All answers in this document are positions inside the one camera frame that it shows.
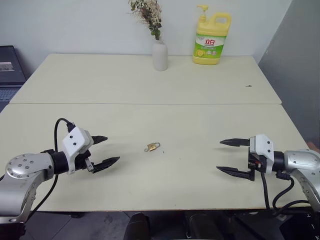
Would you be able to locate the grey partition panel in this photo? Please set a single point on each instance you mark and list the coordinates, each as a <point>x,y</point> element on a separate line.
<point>295,62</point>

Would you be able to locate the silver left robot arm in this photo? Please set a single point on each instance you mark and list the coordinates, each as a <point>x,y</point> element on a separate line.
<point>23,172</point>

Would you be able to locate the dark grey laptop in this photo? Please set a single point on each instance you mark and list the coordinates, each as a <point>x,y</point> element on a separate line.
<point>10,72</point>

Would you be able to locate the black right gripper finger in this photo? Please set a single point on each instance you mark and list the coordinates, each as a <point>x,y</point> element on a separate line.
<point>232,171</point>
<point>235,142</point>

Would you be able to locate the dark rounded shape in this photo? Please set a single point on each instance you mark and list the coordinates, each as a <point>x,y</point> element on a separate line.
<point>136,226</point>

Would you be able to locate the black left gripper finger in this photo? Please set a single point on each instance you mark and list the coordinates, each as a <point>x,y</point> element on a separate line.
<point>100,139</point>
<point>106,163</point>

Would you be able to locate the dried flower bouquet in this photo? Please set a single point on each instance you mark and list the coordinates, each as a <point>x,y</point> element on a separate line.
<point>147,13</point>

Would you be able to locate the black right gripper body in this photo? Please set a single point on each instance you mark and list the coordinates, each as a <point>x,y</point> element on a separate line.
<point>256,162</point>

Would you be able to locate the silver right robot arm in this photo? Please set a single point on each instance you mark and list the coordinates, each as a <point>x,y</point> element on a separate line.
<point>302,160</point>

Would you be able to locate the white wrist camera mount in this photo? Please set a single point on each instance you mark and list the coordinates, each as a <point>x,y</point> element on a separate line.
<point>75,141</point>
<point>265,147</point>

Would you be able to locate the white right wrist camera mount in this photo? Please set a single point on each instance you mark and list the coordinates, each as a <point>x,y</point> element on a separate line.
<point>265,147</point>

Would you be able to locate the small brass padlock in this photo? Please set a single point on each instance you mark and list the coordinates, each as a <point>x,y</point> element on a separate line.
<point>153,146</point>

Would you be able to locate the yellow detergent pump bottle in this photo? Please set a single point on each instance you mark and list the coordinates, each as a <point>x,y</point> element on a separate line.
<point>210,42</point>

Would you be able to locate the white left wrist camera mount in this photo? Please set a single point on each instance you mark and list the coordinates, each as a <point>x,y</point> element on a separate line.
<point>75,141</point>

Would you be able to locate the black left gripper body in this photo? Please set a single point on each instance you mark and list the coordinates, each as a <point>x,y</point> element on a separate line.
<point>82,163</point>

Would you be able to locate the white ceramic vase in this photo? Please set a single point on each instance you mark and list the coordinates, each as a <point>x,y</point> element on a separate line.
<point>160,56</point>

